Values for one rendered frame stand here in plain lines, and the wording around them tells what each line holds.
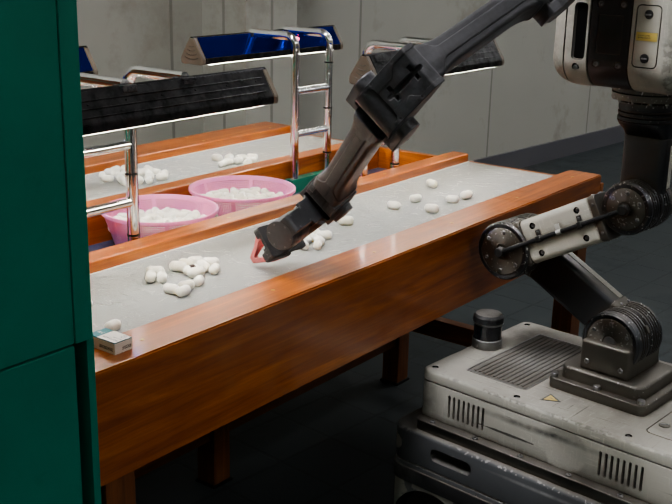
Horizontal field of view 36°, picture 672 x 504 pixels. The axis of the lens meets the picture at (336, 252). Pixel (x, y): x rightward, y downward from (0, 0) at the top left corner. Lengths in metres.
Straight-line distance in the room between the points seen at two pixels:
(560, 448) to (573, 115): 5.19
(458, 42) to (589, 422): 0.87
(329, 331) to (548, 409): 0.49
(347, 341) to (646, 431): 0.60
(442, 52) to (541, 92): 5.27
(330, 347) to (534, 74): 4.87
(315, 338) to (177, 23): 2.74
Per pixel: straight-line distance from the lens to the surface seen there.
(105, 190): 2.73
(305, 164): 3.02
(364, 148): 1.64
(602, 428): 2.11
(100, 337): 1.62
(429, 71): 1.51
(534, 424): 2.17
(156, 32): 4.43
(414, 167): 2.91
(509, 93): 6.49
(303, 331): 1.89
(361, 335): 2.05
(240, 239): 2.27
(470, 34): 1.60
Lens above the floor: 1.37
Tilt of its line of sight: 17 degrees down
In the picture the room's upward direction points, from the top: 1 degrees clockwise
